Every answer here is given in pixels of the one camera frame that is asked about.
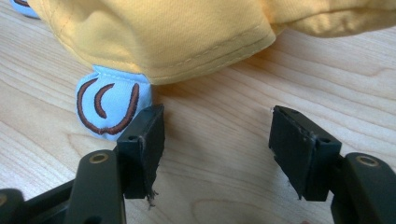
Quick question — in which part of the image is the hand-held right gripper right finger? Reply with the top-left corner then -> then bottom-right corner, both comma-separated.
268,105 -> 396,224

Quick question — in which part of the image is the yellow hat with blue ears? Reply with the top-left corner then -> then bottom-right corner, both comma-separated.
8,0 -> 396,143

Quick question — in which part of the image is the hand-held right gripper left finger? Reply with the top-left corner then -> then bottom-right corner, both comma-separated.
64,104 -> 166,224

